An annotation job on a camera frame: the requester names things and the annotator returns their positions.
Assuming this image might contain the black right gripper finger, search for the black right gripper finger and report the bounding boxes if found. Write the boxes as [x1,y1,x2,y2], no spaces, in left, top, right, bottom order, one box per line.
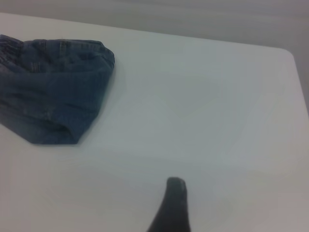
[146,176,192,232]

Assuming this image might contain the blue denim shorts basketball print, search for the blue denim shorts basketball print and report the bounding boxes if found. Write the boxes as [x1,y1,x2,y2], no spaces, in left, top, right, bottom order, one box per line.
[0,33,116,145]

